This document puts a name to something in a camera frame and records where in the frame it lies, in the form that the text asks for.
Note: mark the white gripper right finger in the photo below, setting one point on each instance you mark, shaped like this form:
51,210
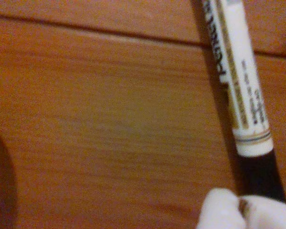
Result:
269,214

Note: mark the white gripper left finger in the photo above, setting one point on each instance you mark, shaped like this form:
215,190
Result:
219,210

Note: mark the white marker black cap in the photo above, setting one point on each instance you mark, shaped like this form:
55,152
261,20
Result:
238,59

